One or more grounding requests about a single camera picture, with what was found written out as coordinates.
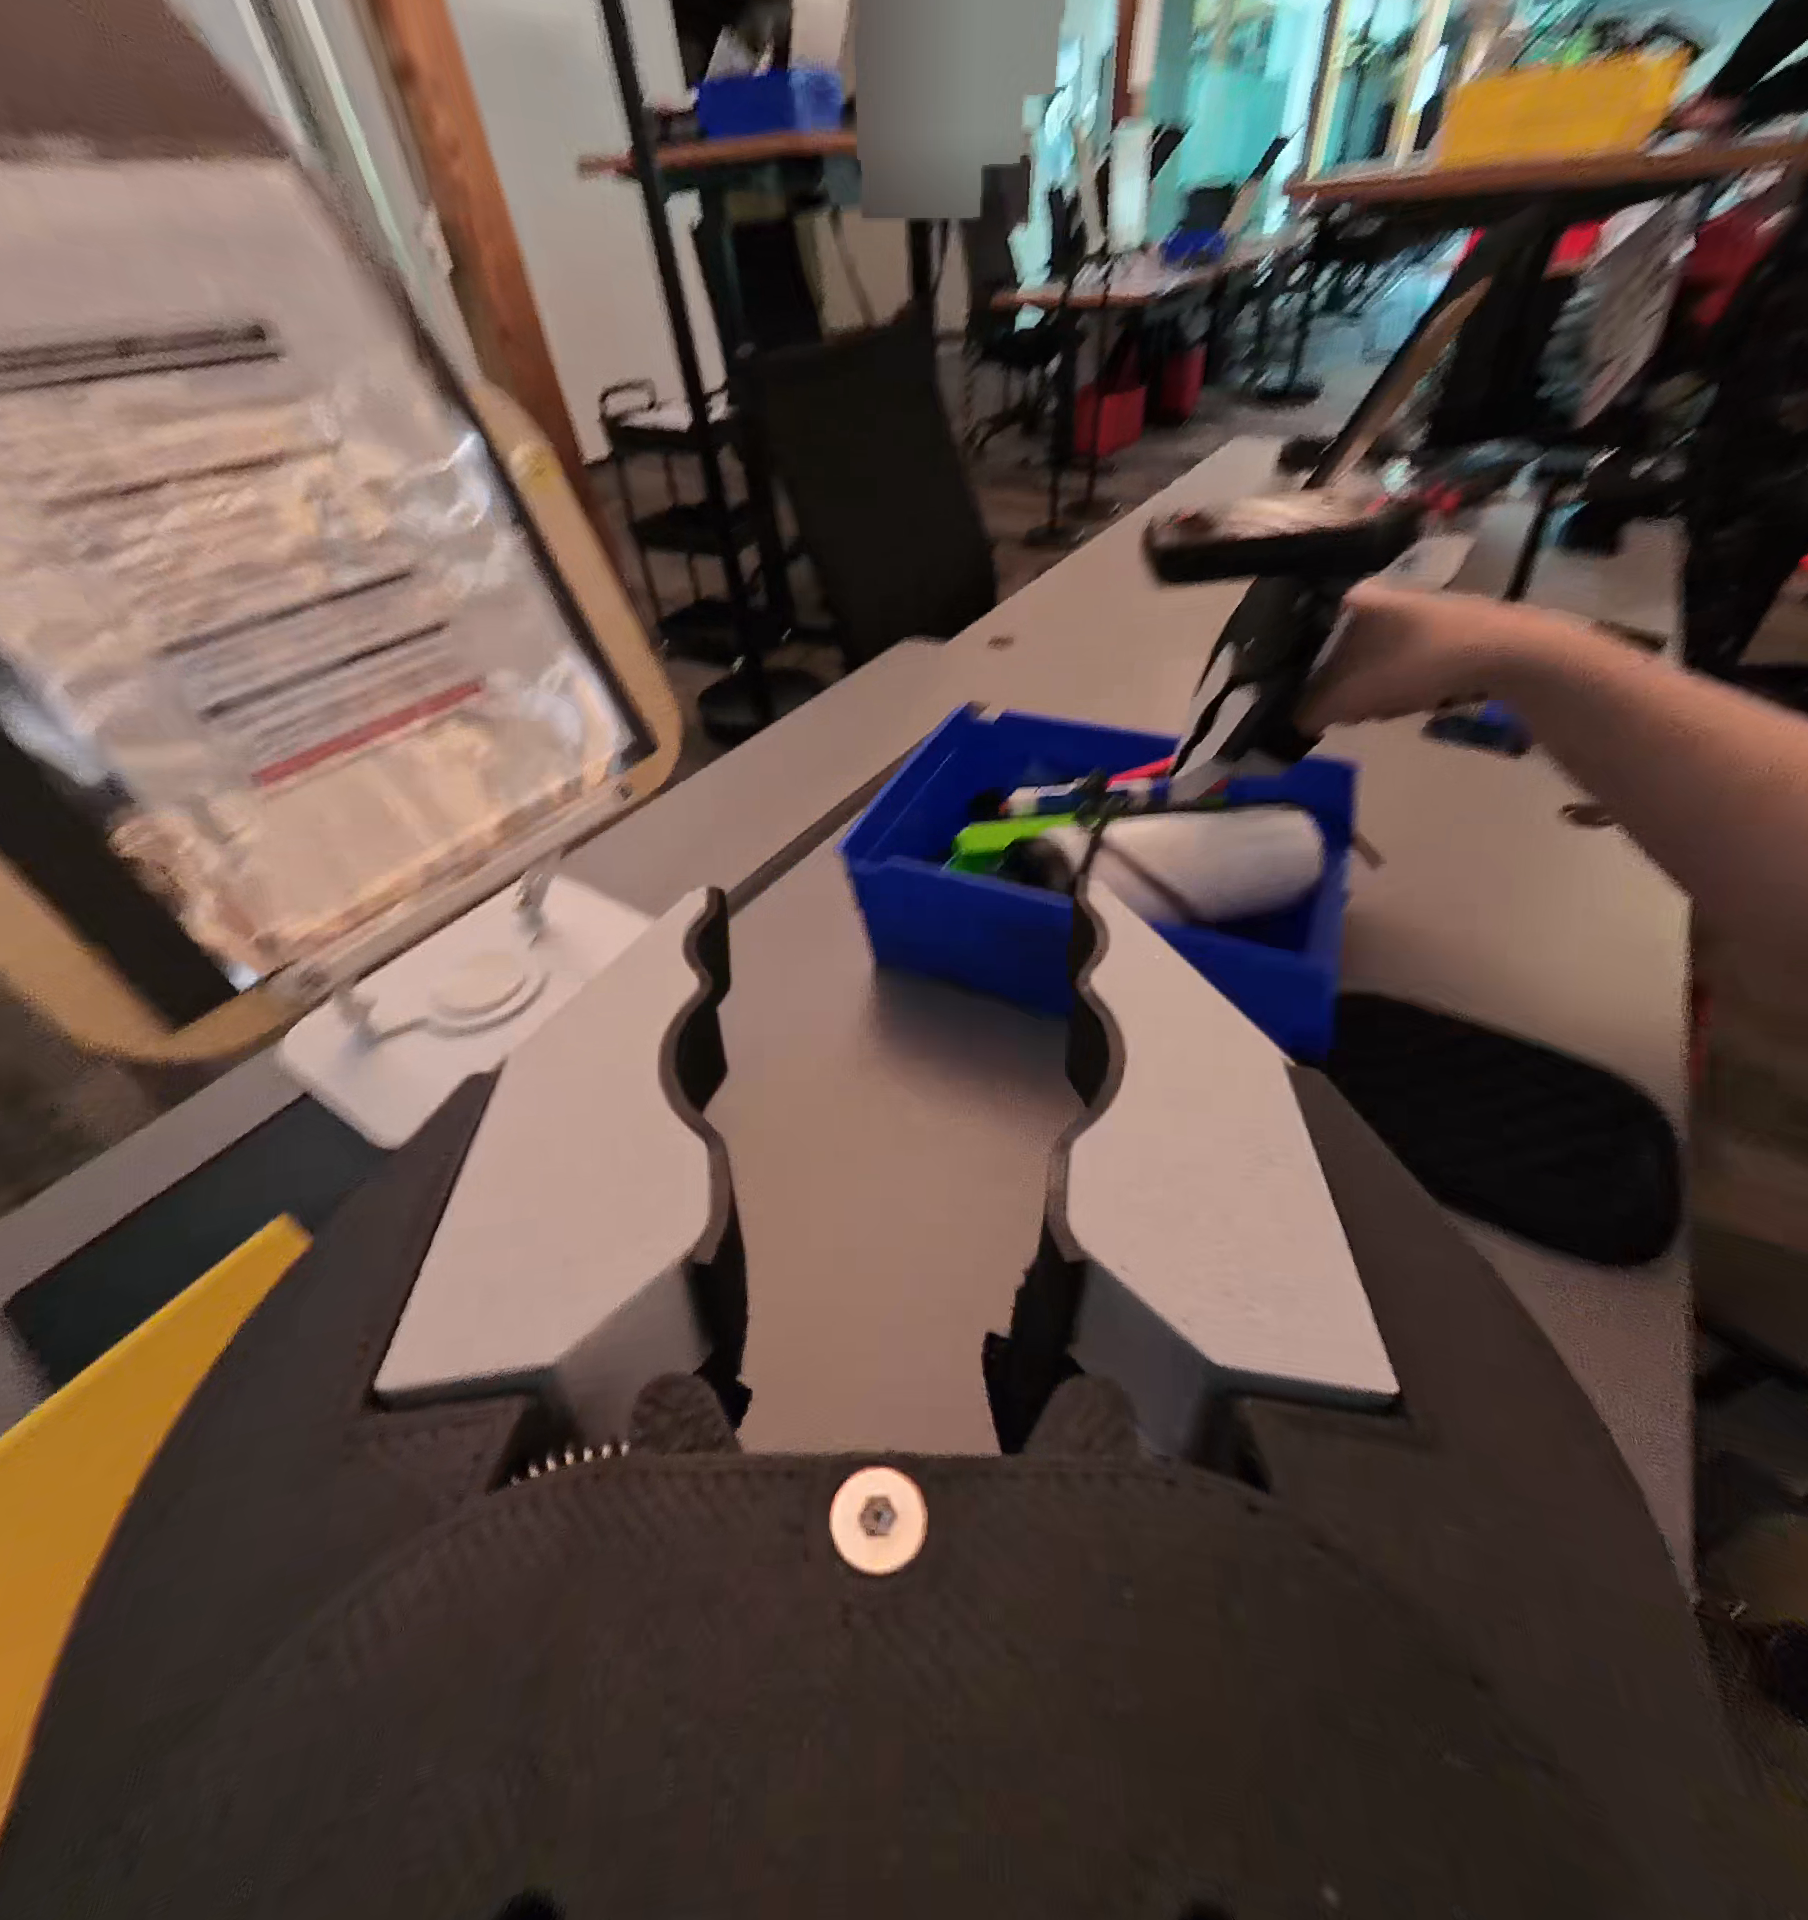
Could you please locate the yellow shelf bin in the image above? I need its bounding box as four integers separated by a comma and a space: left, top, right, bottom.
1434, 43, 1696, 170

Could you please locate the black fabric panel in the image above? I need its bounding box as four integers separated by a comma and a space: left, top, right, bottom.
746, 305, 1000, 672

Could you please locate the blue shelf bin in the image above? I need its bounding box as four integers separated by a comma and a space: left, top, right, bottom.
695, 65, 848, 145

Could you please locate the bright green block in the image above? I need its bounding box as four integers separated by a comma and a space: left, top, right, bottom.
949, 810, 1105, 876

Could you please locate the framed instruction sign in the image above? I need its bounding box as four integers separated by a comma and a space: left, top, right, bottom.
0, 150, 686, 1068

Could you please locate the blue storage bin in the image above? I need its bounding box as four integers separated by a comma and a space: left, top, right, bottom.
839, 702, 1361, 1064

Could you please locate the person's right forearm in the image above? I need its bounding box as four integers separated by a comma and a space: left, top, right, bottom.
1444, 596, 1808, 961

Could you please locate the red floor bin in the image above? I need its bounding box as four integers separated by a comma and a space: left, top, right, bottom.
1069, 348, 1211, 455

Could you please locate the black rolling cart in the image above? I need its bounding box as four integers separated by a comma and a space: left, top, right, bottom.
599, 373, 790, 726

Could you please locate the yellow storage bin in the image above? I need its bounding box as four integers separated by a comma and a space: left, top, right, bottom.
0, 1212, 314, 1883

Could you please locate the dark flat mat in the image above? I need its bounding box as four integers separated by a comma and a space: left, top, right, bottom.
5, 1110, 396, 1389

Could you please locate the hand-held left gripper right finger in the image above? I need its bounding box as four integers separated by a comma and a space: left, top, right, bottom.
982, 881, 1405, 1458

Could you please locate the person's right hand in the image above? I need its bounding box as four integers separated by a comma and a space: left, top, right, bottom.
1298, 581, 1464, 734

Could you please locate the wooden post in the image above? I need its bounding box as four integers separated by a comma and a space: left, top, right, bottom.
371, 0, 594, 486

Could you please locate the black zip tie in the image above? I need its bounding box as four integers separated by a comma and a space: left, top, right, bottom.
1069, 802, 1387, 932

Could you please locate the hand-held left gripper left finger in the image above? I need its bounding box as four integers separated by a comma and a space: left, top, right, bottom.
375, 883, 753, 1420

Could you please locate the black quilted wrist rest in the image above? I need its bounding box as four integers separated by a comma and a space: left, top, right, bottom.
1325, 989, 1687, 1272

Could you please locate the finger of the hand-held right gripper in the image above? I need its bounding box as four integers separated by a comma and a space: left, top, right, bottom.
1167, 703, 1267, 810

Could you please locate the white sign stand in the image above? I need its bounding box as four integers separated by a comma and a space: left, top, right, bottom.
276, 861, 652, 1153

